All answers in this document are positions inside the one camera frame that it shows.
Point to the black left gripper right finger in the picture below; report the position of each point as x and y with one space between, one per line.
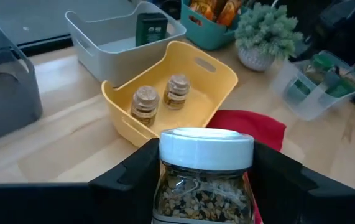
289 199

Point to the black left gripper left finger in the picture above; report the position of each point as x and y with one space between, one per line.
118 202

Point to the white-lid glass spice jar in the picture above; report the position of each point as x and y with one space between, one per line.
205 149

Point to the small cork-lid spice jar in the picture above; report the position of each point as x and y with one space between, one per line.
177 91
145 104

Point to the green-lid spice jar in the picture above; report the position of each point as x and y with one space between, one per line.
318 67

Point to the green spice tin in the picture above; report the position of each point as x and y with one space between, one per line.
150 29

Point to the red cloth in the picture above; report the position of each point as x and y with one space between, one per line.
248 124

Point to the clear plastic bin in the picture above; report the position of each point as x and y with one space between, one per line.
320 99

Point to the yellow plastic bin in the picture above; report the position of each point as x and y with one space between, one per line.
196 102

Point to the light grey plastic bin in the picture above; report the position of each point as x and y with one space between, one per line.
108 59

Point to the dark grey plastic bin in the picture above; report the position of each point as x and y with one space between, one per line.
6 87

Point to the artificial green potted plant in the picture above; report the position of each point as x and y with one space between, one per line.
265 31

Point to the teal plastic bin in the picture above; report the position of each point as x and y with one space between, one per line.
208 34

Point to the black aluminium table frame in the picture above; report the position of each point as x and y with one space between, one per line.
46 44

